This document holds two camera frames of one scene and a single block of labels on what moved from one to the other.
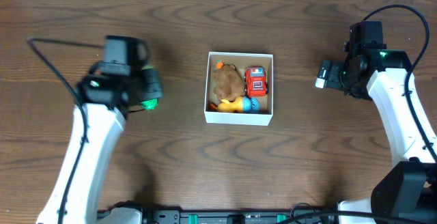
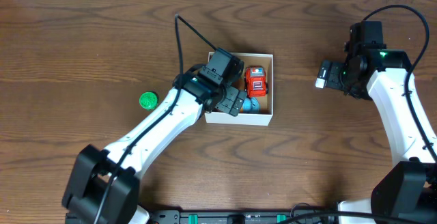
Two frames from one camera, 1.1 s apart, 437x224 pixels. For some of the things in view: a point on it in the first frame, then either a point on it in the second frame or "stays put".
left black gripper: [151, 89] to [231, 100]
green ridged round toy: [149, 104] stays put
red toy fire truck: [255, 84] stays put
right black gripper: [336, 67] stays put
